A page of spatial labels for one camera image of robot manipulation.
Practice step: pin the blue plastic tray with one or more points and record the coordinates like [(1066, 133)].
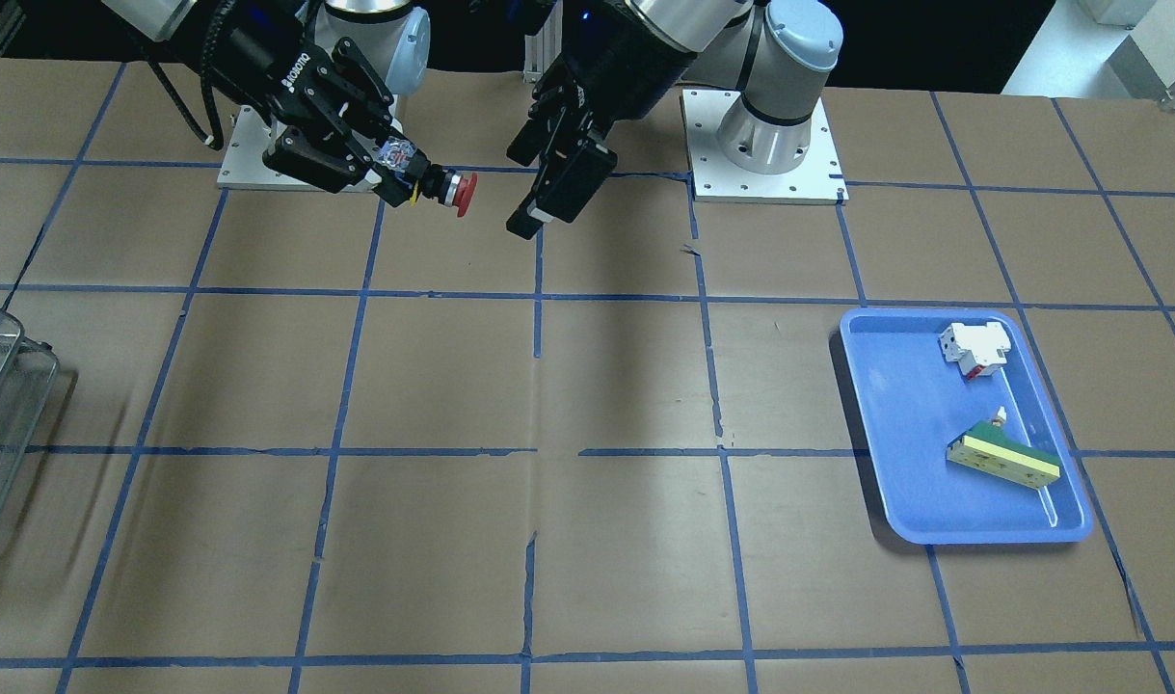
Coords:
[(913, 403)]

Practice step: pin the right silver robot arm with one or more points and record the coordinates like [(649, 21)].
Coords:
[(394, 35)]

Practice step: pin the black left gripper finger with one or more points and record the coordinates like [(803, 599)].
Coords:
[(555, 126), (568, 177)]

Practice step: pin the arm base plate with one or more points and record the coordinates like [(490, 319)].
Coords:
[(266, 157), (737, 158)]

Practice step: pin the white circuit breaker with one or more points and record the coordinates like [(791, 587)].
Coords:
[(977, 350)]

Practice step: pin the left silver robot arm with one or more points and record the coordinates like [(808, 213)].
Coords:
[(777, 54)]

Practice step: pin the red emergency stop button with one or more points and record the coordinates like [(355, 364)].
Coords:
[(406, 174)]

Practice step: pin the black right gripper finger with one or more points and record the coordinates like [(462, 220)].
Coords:
[(328, 181), (360, 98)]

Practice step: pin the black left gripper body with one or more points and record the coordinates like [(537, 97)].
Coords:
[(614, 69)]

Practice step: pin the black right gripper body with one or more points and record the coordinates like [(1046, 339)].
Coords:
[(259, 60)]

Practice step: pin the green yellow terminal block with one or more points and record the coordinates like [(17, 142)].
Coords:
[(986, 447)]

